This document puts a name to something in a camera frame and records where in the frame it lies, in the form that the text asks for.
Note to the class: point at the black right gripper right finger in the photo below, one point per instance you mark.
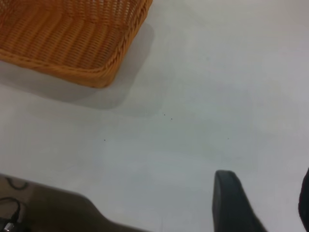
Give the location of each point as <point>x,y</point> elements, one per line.
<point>305,200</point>

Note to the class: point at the orange wicker basket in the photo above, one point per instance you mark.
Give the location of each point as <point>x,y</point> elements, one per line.
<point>60,36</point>

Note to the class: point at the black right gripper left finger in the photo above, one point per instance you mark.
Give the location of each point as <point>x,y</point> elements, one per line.
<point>231,207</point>

